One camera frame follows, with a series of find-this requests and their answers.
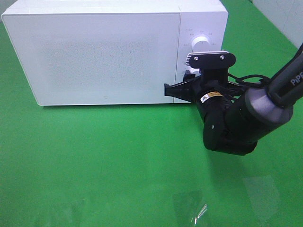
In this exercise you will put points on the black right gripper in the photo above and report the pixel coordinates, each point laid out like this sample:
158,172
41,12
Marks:
211,87

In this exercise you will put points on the white microwave knob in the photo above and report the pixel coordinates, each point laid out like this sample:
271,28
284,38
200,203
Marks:
194,71
201,44

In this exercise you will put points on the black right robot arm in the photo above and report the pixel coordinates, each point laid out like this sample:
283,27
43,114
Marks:
237,114

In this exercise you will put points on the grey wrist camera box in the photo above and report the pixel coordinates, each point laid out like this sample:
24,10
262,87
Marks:
210,60

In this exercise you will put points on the white microwave door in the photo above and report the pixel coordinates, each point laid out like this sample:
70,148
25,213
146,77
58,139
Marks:
96,59

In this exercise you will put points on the green table cloth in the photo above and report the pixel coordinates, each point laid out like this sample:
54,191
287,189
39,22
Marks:
136,165

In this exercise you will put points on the white microwave oven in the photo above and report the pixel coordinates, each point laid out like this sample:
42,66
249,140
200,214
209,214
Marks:
196,17

